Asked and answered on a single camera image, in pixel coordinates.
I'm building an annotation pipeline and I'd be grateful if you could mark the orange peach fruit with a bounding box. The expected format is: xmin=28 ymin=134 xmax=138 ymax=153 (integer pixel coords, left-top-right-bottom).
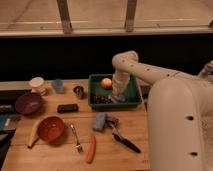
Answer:
xmin=101 ymin=78 xmax=112 ymax=89

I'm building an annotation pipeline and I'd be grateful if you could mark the metal frame post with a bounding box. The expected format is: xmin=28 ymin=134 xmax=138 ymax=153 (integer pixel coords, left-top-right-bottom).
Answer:
xmin=124 ymin=0 xmax=137 ymax=32
xmin=57 ymin=0 xmax=72 ymax=34

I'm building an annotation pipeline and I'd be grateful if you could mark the orange bowl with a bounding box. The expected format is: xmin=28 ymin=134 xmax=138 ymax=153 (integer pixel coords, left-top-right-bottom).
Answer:
xmin=37 ymin=116 xmax=65 ymax=143

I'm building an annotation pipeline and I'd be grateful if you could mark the green plastic tray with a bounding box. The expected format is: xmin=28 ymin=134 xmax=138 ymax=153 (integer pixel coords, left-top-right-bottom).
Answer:
xmin=88 ymin=74 xmax=142 ymax=110

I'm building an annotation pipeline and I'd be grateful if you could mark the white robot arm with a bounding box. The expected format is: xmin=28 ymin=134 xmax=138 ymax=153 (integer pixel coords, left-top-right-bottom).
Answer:
xmin=112 ymin=51 xmax=213 ymax=171

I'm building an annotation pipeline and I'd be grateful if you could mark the yellow banana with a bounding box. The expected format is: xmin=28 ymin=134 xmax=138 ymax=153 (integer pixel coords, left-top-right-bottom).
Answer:
xmin=27 ymin=119 xmax=41 ymax=149

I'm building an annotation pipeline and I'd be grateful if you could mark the orange carrot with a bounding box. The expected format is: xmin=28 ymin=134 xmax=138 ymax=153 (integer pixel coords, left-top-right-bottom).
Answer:
xmin=86 ymin=134 xmax=96 ymax=164

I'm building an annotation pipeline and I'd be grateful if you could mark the right metal frame post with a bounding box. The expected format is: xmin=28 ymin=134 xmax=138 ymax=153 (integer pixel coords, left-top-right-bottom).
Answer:
xmin=124 ymin=0 xmax=137 ymax=32

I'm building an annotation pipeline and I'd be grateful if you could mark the left metal frame post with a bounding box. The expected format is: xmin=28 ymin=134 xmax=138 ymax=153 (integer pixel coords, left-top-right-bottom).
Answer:
xmin=57 ymin=0 xmax=72 ymax=34

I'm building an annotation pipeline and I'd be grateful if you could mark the blue-grey towel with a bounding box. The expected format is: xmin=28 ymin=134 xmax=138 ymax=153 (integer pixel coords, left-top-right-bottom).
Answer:
xmin=92 ymin=113 xmax=107 ymax=132

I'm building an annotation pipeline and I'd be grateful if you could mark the purple bowl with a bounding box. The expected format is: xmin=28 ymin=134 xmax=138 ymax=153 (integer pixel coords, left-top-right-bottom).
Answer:
xmin=15 ymin=92 xmax=42 ymax=115

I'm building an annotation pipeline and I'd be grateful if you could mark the blue object at left edge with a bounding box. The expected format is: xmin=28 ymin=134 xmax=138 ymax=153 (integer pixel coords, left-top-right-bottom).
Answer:
xmin=0 ymin=114 xmax=20 ymax=131

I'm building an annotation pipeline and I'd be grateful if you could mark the blue plastic cup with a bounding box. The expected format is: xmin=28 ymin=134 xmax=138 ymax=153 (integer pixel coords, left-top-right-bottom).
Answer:
xmin=51 ymin=79 xmax=64 ymax=94

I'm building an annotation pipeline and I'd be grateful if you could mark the small metal cup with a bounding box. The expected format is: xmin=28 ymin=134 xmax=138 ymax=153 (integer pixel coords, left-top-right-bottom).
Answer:
xmin=73 ymin=86 xmax=84 ymax=99

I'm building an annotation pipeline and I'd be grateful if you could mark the dark grape bunch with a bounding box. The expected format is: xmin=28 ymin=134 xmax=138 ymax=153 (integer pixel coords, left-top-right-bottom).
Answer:
xmin=92 ymin=94 xmax=112 ymax=104

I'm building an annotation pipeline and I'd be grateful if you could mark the silver fork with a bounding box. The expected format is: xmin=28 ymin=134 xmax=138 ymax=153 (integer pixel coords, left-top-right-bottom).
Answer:
xmin=70 ymin=124 xmax=83 ymax=153

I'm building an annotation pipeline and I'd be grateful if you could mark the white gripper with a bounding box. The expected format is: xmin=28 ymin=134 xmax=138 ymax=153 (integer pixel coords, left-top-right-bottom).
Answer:
xmin=111 ymin=74 xmax=130 ymax=103

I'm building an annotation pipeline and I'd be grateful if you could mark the white ceramic cup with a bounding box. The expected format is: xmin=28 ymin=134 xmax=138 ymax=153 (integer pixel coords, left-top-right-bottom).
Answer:
xmin=29 ymin=77 xmax=47 ymax=95

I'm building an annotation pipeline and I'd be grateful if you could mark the black rectangular remote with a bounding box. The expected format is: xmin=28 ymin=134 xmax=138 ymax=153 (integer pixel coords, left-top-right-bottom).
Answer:
xmin=57 ymin=104 xmax=79 ymax=113

